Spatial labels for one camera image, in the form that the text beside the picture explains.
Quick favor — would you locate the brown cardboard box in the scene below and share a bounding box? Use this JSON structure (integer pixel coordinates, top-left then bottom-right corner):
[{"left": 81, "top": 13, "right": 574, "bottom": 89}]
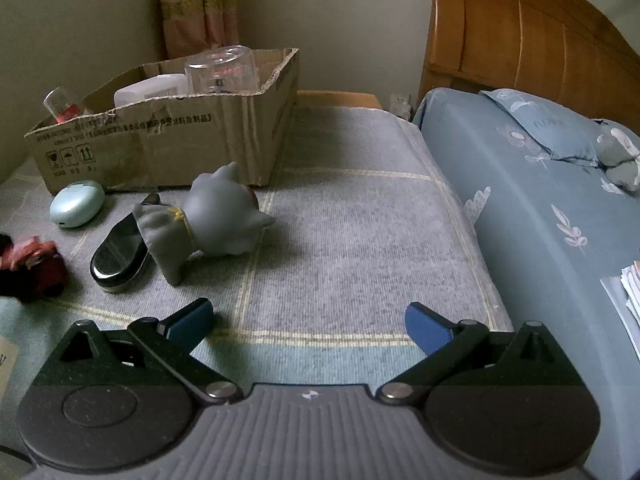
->
[{"left": 24, "top": 48, "right": 300, "bottom": 196}]

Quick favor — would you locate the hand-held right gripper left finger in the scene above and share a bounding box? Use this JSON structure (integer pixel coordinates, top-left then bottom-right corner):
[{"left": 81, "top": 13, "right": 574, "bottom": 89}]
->
[{"left": 30, "top": 298, "right": 244, "bottom": 406}]

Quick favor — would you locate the glass bottle with gold contents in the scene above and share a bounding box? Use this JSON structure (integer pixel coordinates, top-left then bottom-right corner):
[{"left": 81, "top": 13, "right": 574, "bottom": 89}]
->
[{"left": 42, "top": 86, "right": 93, "bottom": 125}]

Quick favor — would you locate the wooden headboard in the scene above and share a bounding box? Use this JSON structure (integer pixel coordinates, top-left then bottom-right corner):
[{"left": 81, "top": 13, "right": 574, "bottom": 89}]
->
[{"left": 417, "top": 0, "right": 640, "bottom": 138}]

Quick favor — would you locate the teal round case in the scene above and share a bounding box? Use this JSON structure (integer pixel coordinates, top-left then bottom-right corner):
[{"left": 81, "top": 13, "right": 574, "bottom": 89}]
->
[{"left": 49, "top": 180, "right": 106, "bottom": 229}]

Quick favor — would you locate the glossy black case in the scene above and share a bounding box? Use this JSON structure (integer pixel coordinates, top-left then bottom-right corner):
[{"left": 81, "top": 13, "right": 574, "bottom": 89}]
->
[{"left": 90, "top": 192, "right": 161, "bottom": 295}]

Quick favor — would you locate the pink patterned curtain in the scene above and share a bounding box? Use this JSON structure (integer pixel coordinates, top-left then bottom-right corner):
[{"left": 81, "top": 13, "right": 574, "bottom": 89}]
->
[{"left": 159, "top": 0, "right": 240, "bottom": 60}]

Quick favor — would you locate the white wall socket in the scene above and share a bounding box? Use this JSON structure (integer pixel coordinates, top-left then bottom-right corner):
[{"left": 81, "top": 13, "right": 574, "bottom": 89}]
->
[{"left": 389, "top": 92, "right": 413, "bottom": 118}]

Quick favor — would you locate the grey and teal striped mat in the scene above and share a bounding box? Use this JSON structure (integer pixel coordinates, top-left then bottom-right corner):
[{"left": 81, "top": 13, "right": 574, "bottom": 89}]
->
[{"left": 0, "top": 105, "right": 516, "bottom": 461}]

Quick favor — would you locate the clear plastic jar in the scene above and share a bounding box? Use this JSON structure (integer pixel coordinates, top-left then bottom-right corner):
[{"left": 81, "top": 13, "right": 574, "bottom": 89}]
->
[{"left": 184, "top": 46, "right": 257, "bottom": 96}]

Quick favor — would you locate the blue floral pillow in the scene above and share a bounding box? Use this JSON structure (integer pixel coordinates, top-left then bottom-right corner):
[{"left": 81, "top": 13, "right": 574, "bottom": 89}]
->
[{"left": 479, "top": 89, "right": 621, "bottom": 163}]

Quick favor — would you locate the white plastic bottle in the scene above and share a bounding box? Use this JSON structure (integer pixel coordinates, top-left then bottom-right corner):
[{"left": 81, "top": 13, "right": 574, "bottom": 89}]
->
[{"left": 114, "top": 74, "right": 188, "bottom": 108}]

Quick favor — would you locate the wooden nightstand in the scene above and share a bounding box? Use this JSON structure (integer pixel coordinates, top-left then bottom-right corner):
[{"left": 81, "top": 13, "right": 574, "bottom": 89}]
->
[{"left": 297, "top": 90, "right": 386, "bottom": 110}]

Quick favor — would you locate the grey cat figurine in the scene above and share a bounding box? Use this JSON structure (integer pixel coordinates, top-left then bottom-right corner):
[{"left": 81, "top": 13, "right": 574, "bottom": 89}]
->
[{"left": 132, "top": 161, "right": 277, "bottom": 286}]

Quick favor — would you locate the blue floral bed sheet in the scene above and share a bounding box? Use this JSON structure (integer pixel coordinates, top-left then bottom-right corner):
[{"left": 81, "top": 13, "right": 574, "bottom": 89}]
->
[{"left": 412, "top": 87, "right": 640, "bottom": 480}]

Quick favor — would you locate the stack of papers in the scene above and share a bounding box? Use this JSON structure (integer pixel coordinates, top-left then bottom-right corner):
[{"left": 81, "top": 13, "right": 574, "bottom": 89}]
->
[{"left": 600, "top": 260, "right": 640, "bottom": 361}]

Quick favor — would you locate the red toy train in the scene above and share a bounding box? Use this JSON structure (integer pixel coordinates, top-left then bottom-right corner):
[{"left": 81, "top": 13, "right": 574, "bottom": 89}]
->
[{"left": 0, "top": 234, "right": 66, "bottom": 303}]

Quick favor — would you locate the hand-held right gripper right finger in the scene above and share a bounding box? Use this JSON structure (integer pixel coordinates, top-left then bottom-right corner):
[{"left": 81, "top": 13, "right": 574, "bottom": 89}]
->
[{"left": 376, "top": 302, "right": 586, "bottom": 406}]

